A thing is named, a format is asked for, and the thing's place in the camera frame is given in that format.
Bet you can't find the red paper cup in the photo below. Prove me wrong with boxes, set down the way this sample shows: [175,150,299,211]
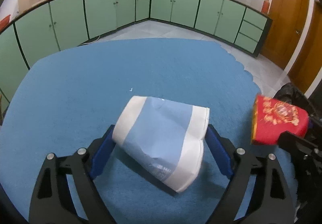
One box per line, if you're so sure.
[251,94,309,146]

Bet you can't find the blue white paper cup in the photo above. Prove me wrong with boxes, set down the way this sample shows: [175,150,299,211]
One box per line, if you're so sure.
[112,96,210,193]

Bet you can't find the black trash bag bin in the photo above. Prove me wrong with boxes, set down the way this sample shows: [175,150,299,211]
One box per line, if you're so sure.
[274,82,321,136]

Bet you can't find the green lower kitchen cabinets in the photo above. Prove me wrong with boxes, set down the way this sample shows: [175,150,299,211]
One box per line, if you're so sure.
[1,0,272,107]

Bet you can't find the blue table mat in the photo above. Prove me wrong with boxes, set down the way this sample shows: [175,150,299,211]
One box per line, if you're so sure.
[1,38,297,223]

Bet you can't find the wooden door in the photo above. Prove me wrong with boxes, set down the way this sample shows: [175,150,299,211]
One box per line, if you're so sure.
[288,1,321,93]
[261,0,310,69]

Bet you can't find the red thermos flask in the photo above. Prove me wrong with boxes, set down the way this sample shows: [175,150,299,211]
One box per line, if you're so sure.
[261,0,270,15]

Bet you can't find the red plastic basin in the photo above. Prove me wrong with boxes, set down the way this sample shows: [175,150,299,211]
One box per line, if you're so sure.
[0,14,11,31]

